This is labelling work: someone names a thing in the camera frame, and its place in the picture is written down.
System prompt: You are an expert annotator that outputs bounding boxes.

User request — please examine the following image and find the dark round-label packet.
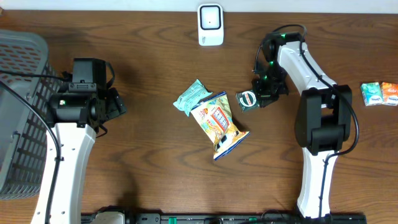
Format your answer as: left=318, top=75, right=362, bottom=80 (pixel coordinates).
left=236, top=90, right=259, bottom=112

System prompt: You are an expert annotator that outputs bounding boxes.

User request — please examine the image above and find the yellow snack bag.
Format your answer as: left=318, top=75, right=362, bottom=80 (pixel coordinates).
left=190, top=91, right=250, bottom=161

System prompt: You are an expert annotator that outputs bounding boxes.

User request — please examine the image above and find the teal wet wipes pack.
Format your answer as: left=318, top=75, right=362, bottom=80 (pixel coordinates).
left=173, top=79, right=212, bottom=116

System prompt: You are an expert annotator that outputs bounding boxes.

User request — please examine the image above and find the small green tissue pack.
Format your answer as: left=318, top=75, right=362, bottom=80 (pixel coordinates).
left=361, top=82, right=384, bottom=106

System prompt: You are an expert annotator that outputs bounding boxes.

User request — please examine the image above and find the orange tissue pack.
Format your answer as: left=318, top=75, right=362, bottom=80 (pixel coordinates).
left=381, top=82, right=398, bottom=106

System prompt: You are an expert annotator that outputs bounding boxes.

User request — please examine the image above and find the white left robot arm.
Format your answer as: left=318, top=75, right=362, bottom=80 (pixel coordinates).
left=32, top=58, right=127, bottom=223

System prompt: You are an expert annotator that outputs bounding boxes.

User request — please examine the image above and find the white barcode scanner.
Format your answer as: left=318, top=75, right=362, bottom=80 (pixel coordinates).
left=197, top=3, right=224, bottom=47

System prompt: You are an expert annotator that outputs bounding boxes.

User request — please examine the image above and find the grey plastic mesh basket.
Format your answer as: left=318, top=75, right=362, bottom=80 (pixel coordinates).
left=1, top=30, right=61, bottom=200

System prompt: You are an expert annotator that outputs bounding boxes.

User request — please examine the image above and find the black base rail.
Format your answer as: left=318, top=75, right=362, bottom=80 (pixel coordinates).
left=81, top=212, right=367, bottom=224

